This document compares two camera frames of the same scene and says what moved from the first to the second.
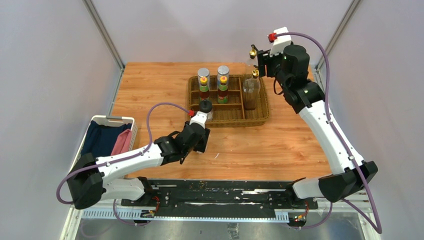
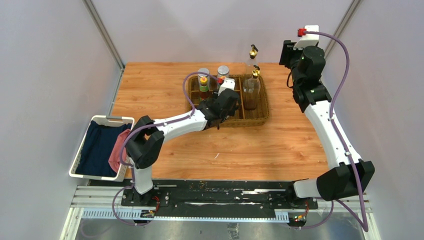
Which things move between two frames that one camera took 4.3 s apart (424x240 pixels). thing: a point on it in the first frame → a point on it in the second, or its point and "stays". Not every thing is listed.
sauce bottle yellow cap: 204,93 stays
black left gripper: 201,145 → 231,112
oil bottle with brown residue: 251,90 stays
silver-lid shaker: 223,76 stays
